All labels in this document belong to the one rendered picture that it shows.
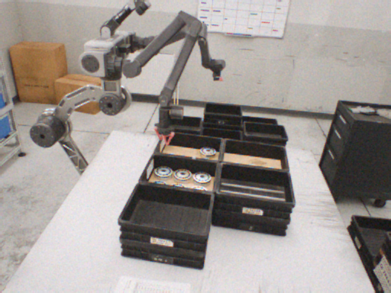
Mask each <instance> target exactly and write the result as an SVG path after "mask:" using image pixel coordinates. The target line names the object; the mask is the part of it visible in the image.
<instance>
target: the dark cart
mask: <svg viewBox="0 0 391 293"><path fill-rule="evenodd" d="M357 106H363V108H365V107H366V106H370V107H369V108H373V109H374V110H380V109H389V110H391V105H383V104H376V103H369V102H355V101H342V100H338V105H337V107H336V109H335V112H334V117H333V119H332V122H331V127H330V129H329V132H328V136H327V140H326V142H325V145H324V147H323V152H322V155H321V158H320V160H319V164H318V166H319V169H320V170H321V171H322V174H323V177H324V178H325V181H326V182H327V186H328V188H329V189H330V191H331V195H332V197H333V198H334V201H337V199H338V196H339V195H343V196H349V197H362V198H373V199H376V200H375V201H374V204H375V206H376V207H377V208H382V207H383V206H385V203H386V201H387V200H391V119H389V118H385V117H382V116H380V115H376V114H371V115H368V114H363V113H352V111H351V110H350V109H349V108H356V107H357Z"/></svg>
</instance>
